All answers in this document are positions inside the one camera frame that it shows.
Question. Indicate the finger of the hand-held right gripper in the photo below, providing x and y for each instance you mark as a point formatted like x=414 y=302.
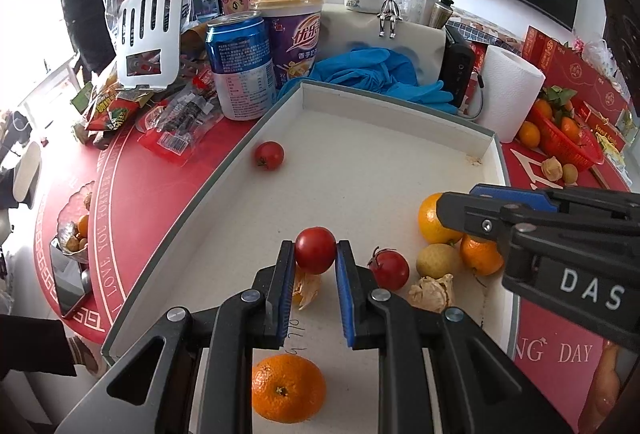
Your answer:
x=520 y=198
x=475 y=216

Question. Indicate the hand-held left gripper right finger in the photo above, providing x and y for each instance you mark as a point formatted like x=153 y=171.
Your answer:
x=346 y=309

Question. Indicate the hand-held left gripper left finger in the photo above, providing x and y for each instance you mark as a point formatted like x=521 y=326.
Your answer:
x=286 y=309

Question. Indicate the large yellow orange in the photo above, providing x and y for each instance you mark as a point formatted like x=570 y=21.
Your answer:
x=430 y=226

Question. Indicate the tan round fruit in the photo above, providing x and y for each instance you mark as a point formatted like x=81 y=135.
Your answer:
x=570 y=173
x=439 y=261

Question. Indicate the grey box with white inside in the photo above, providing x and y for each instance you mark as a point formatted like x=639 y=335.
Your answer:
x=375 y=174

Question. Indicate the another person's forearm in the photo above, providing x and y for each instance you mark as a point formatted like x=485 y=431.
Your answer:
x=30 y=344

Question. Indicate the person's right hand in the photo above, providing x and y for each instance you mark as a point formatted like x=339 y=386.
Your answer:
x=606 y=384

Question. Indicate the round orange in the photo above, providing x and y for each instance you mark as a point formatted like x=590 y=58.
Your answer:
x=529 y=134

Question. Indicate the red plastic mesh basket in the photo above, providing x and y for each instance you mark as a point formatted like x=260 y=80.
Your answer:
x=565 y=146

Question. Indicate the pile of leafy mandarins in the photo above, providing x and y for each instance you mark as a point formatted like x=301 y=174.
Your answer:
x=570 y=129

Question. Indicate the white paper towel roll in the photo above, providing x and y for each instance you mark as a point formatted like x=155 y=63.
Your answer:
x=510 y=94

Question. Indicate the long red orange fruit box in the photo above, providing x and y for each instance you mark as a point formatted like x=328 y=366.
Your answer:
x=605 y=134

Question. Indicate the stack of red gift boxes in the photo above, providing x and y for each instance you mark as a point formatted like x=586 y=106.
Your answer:
x=575 y=69

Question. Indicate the black electronic device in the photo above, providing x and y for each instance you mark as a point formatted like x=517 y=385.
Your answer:
x=457 y=64

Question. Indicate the blue rubber gloves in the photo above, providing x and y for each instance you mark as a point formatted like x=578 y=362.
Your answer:
x=370 y=69

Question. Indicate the dark speaker cabinet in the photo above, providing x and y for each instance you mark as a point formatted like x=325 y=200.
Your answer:
x=622 y=29

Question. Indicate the dark lidded jar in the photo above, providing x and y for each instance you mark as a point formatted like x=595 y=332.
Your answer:
x=442 y=14

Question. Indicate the red barcode snack packet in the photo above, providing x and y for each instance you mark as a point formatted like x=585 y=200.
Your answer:
x=170 y=145

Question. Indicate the clear dark snack packet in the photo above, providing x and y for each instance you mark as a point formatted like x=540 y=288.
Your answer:
x=190 y=111

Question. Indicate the black smartphone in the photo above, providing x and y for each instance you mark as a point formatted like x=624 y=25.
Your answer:
x=67 y=284

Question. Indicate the silver rabbit figurine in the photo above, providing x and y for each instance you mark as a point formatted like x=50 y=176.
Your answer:
x=390 y=11

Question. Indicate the white storage box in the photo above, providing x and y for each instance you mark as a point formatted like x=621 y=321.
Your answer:
x=345 y=34

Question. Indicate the glass dish with fruit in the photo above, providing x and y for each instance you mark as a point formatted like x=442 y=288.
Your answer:
x=75 y=224

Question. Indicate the blue drink can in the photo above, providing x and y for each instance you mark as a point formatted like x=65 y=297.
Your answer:
x=240 y=69

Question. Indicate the purple milk tea cup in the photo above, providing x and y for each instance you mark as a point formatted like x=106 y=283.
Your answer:
x=295 y=44

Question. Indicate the red green snack packet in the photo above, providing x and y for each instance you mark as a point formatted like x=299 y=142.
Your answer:
x=112 y=114

